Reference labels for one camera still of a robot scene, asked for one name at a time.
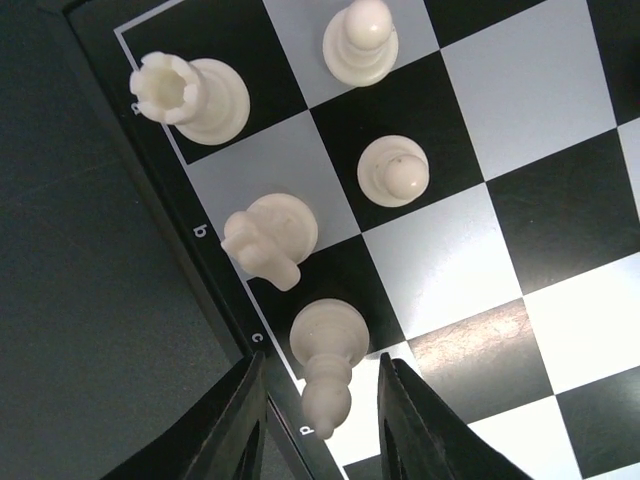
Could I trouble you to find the white knight chess piece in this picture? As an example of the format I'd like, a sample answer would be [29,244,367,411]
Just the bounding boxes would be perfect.
[221,193,318,291]

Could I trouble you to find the white rook chess piece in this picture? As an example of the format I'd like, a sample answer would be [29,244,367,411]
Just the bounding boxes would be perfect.
[129,51,251,146]

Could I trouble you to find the black and white chessboard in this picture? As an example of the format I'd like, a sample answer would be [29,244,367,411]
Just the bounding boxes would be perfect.
[67,1,639,479]

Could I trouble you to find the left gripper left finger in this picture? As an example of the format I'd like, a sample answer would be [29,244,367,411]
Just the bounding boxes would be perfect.
[104,352,267,480]

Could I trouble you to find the white pawn chess piece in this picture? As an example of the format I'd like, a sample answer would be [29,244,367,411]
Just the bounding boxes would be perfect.
[322,0,399,87]

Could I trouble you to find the white bishop chess piece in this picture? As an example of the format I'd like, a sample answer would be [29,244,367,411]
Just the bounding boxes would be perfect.
[289,298,370,440]

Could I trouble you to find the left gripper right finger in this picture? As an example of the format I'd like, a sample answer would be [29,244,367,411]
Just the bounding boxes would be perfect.
[378,353,529,480]

